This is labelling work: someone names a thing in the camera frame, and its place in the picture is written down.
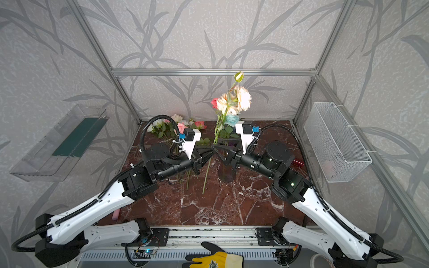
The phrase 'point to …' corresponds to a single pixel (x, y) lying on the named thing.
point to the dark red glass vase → (226, 173)
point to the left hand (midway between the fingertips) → (216, 146)
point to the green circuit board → (146, 253)
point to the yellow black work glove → (217, 258)
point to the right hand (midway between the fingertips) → (216, 139)
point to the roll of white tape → (315, 256)
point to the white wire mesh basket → (339, 152)
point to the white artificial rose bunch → (163, 128)
